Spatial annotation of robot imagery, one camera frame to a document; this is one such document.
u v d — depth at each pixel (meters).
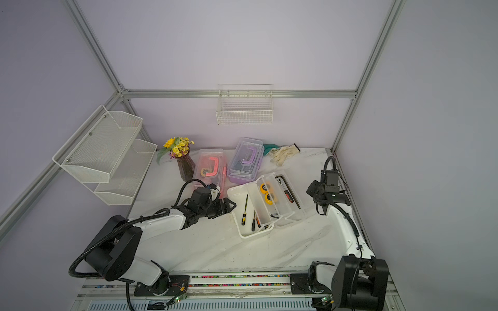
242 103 0.95
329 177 0.64
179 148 0.88
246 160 1.01
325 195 0.60
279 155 1.18
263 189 0.92
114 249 0.44
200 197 0.70
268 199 0.88
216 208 0.78
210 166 1.03
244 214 0.93
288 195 0.86
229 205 0.82
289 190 0.89
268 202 0.88
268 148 1.18
